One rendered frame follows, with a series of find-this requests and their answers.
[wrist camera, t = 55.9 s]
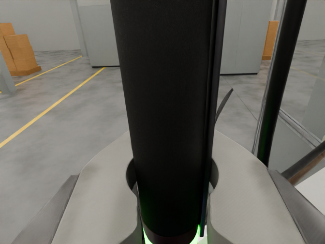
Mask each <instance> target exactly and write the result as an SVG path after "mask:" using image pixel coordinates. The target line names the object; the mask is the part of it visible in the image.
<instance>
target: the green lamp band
mask: <svg viewBox="0 0 325 244"><path fill-rule="evenodd" d="M144 236H145V242H146V244H152V243H151V242H150V241H149V240H148V238H147V237H146V235H145V232H144ZM197 240H198V232H197V234H196V237H195V238H194V240H193V241H192V242H191V243H190V244H197Z"/></svg>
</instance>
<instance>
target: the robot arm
mask: <svg viewBox="0 0 325 244"><path fill-rule="evenodd" d="M136 182H137V180H136V173H135V167H134V160H133V151H132V145H131V138H130V131H129V130H128V131H127V132H126V133H124V134H123V135H121V136H120V137H119V138H117V139H116V140H115V141H113V142H112V143H111V144H109V145H108V146H107V147H105V148H104V149H103V150H101V151H100V152H99V153H98V154H97V155H95V156H94V157H93V158H92V159H91V160H90V161H89V162H88V163H87V164H86V165H85V166H84V167H83V169H82V170H81V171H80V172H79V173H78V174H77V175H71V176H70V177H69V178H68V179H67V180H66V181H65V183H64V184H63V185H62V186H61V187H60V188H59V189H58V190H57V192H56V193H55V194H54V195H53V196H52V197H51V198H50V200H49V201H48V202H47V203H46V204H45V205H44V206H43V207H42V208H41V209H40V211H39V212H38V213H37V214H36V215H35V216H34V217H33V218H32V220H31V221H30V222H29V223H28V224H27V225H26V226H25V227H24V229H23V230H22V231H21V232H20V233H19V234H18V236H17V237H16V238H15V239H14V240H13V242H12V243H11V244H142V229H141V220H140V214H139V208H138V202H137V197H136V195H135V194H134V193H133V192H132V189H133V186H134V185H135V183H136ZM209 182H210V183H211V185H212V187H213V189H214V190H213V192H212V193H211V194H210V196H209V204H208V214H207V244H325V216H324V215H323V214H322V213H321V212H320V211H319V210H318V209H317V208H316V207H315V206H314V205H313V204H312V203H311V202H310V201H309V200H307V199H306V198H305V197H304V196H303V195H302V194H301V193H300V192H299V191H298V190H297V189H296V188H295V187H294V186H293V185H292V184H291V183H290V182H289V181H288V180H287V179H285V178H284V177H283V176H282V175H281V174H280V173H279V172H278V171H277V170H269V169H268V168H267V167H266V166H265V165H264V164H263V163H262V162H261V161H260V160H259V159H258V158H257V157H256V156H254V155H253V154H252V153H251V152H249V151H248V150H247V149H245V148H244V147H242V146H241V145H239V144H238V143H236V142H235V141H233V140H231V139H230V138H228V137H227V136H225V135H224V134H222V133H220V132H219V131H217V130H216V129H214V139H213V149H212V158H211V168H210V178H209Z"/></svg>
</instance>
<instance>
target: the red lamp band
mask: <svg viewBox="0 0 325 244"><path fill-rule="evenodd" d="M141 216H142V215H141ZM142 223H143V229H144V232H145V235H146V237H147V238H148V239H149V240H150V241H151V242H152V243H153V244H189V243H190V242H191V241H192V240H193V239H194V238H195V236H196V234H197V232H198V226H199V216H198V219H197V221H196V223H195V225H194V226H193V227H192V228H191V229H190V230H189V231H187V232H186V233H184V234H181V235H178V236H162V235H159V234H157V233H155V232H153V231H152V230H150V229H149V228H148V227H147V225H146V224H145V222H144V220H143V218H142Z"/></svg>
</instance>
